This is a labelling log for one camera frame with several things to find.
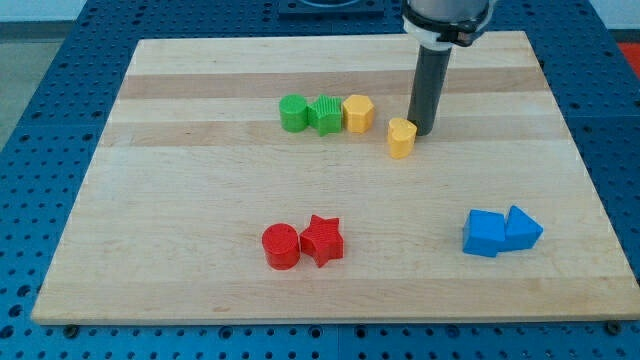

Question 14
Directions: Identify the yellow heart block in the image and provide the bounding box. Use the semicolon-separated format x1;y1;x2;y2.
387;118;417;159

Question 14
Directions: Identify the light wooden board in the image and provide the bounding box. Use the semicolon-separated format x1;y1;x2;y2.
32;31;639;325

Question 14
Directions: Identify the green star block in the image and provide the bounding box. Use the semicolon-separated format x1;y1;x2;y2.
308;94;342;136

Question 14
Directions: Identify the red cylinder block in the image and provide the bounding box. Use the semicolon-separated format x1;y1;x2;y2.
261;223;300;270

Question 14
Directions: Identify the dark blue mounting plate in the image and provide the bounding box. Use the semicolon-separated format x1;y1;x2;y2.
278;0;385;20

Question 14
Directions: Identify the yellow hexagon block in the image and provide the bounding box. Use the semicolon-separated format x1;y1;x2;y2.
342;95;375;134

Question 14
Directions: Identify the green cylinder block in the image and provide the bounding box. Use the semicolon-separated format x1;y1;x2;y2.
279;94;308;133

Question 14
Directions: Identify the blue cube block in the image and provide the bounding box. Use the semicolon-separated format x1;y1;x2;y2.
462;209;506;257

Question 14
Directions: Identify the red star block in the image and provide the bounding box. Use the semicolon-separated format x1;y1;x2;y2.
300;215;344;268

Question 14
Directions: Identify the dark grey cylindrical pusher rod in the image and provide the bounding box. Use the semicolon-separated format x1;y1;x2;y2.
407;46;451;136

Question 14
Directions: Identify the blue triangle block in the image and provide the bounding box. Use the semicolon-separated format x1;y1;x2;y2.
502;205;544;251

